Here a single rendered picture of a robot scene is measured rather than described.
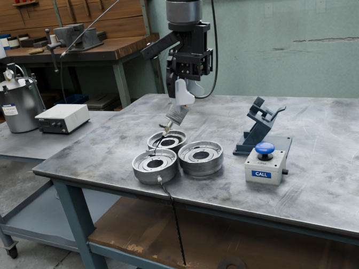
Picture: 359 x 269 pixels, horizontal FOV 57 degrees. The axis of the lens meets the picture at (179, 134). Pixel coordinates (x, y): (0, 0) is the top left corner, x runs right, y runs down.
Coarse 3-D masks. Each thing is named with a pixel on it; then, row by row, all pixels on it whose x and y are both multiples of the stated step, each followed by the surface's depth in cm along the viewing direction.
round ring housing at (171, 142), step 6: (162, 132) 90; (168, 132) 90; (174, 132) 90; (180, 132) 89; (150, 138) 88; (156, 138) 89; (168, 138) 88; (174, 138) 88; (186, 138) 84; (150, 144) 87; (162, 144) 88; (168, 144) 89; (174, 144) 85; (180, 144) 82; (186, 144) 84; (174, 150) 82
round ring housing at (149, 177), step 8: (144, 152) 81; (152, 152) 81; (160, 152) 81; (168, 152) 80; (136, 160) 79; (152, 160) 79; (160, 160) 79; (176, 160) 76; (136, 168) 77; (144, 168) 76; (152, 168) 75; (160, 168) 75; (168, 168) 73; (176, 168) 76; (136, 176) 75; (144, 176) 73; (152, 176) 73; (160, 176) 73; (168, 176) 74; (152, 184) 74
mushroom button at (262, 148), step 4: (260, 144) 69; (264, 144) 68; (268, 144) 68; (272, 144) 68; (256, 148) 68; (260, 148) 67; (264, 148) 67; (268, 148) 67; (272, 148) 67; (260, 152) 67; (264, 152) 67; (268, 152) 67; (264, 156) 69
